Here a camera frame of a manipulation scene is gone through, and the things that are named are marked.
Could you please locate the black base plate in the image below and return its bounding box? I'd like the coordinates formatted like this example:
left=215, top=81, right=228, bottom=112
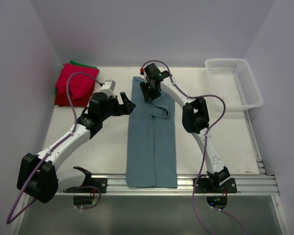
left=193, top=176, right=238, bottom=194
left=64, top=178, right=107, bottom=193

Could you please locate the white plastic basket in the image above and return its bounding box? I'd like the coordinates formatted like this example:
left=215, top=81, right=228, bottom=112
left=205, top=58, right=264, bottom=111

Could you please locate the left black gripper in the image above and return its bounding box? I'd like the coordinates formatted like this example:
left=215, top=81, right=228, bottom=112
left=99, top=92, right=135, bottom=120

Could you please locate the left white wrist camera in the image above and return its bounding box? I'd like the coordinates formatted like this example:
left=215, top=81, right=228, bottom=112
left=100, top=80, right=116, bottom=97

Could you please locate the red folded t shirt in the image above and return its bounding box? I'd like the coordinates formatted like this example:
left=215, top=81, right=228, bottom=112
left=54, top=60, right=99, bottom=108

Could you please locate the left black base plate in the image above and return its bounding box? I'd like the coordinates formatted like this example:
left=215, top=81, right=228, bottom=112
left=64, top=178, right=107, bottom=193

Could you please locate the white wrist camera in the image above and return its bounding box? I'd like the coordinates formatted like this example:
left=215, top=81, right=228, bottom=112
left=140, top=67, right=145, bottom=75
left=100, top=80, right=116, bottom=97

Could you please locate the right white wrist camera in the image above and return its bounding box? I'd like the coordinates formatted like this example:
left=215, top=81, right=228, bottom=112
left=140, top=67, right=145, bottom=75

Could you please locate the blue-grey t shirt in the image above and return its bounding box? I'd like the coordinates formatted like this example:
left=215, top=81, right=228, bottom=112
left=126, top=77, right=177, bottom=188

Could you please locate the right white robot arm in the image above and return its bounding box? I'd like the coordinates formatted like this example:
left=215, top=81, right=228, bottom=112
left=140, top=60, right=231, bottom=192

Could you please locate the green folded t shirt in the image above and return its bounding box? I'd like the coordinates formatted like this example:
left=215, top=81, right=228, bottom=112
left=54, top=60, right=99, bottom=99

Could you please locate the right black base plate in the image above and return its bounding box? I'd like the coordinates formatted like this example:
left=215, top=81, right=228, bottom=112
left=193, top=176, right=238, bottom=194

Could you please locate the aluminium mounting rail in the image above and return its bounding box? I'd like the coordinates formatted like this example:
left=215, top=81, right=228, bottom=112
left=51, top=170, right=279, bottom=196

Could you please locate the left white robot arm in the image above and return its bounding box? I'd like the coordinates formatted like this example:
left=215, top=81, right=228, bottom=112
left=17, top=92, right=136, bottom=203

